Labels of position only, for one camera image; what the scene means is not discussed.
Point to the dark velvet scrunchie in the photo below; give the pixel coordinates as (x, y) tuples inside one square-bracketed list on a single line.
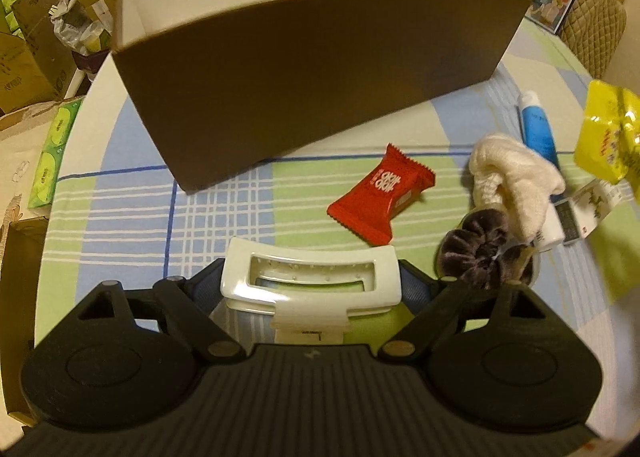
[(465, 247)]

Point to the beige printed cloth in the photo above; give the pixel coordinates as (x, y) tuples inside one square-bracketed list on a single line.
[(20, 162)]

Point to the white box with green print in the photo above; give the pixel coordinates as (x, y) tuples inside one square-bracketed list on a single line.
[(590, 207)]

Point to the purple octagonal container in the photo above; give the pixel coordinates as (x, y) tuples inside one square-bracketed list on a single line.
[(90, 59)]

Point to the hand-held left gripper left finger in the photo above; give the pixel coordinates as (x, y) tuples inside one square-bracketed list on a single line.
[(205, 282)]

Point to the large open cardboard box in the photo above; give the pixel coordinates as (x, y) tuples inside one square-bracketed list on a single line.
[(30, 52)]

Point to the white plastic hair clip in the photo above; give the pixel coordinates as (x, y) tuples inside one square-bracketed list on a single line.
[(310, 254)]

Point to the yellow snack packet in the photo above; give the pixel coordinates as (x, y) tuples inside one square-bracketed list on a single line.
[(600, 137)]

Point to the green tissue pack bundle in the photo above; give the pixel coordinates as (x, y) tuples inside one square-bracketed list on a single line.
[(50, 157)]

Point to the crumpled plastic bag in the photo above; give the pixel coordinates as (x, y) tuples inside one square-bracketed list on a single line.
[(70, 22)]

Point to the red candy packet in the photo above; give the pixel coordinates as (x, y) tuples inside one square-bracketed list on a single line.
[(380, 192)]

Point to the white knitted sock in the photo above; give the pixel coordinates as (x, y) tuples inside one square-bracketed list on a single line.
[(520, 177)]

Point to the beige quilted chair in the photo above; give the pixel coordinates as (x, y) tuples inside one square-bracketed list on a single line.
[(595, 22)]

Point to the plaid tablecloth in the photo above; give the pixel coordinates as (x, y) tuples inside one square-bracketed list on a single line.
[(125, 217)]

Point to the brown cardboard box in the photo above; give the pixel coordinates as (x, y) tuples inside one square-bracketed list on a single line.
[(300, 87)]

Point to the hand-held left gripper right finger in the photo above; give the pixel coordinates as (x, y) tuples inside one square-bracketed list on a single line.
[(415, 283)]

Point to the blue and white tube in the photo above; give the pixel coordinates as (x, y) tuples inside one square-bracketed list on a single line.
[(537, 132)]

